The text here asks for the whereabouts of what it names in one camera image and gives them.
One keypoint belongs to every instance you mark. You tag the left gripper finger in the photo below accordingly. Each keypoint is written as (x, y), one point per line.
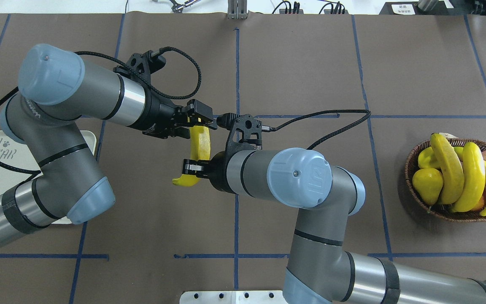
(196, 113)
(178, 131)

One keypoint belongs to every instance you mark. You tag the yellow starfruit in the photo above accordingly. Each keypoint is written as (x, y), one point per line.
(427, 158)

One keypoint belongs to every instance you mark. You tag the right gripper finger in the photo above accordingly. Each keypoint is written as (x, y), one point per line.
(195, 167)

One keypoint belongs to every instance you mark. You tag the brown wicker basket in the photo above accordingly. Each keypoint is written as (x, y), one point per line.
(408, 194)

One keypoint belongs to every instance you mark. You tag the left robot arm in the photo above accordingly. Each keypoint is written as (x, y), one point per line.
(55, 88)

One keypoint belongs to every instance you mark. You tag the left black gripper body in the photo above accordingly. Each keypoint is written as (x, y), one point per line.
(157, 113)

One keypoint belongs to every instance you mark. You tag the yellow pear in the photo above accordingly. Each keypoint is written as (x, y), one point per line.
(428, 182)

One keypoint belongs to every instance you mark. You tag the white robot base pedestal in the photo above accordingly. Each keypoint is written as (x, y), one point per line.
(233, 297)

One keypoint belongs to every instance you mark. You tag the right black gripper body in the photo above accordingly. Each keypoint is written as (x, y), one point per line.
(217, 168)

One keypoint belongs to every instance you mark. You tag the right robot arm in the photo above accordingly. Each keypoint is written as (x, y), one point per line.
(320, 271)

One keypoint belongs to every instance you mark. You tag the long yellow banana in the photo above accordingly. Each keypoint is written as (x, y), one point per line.
(451, 168)

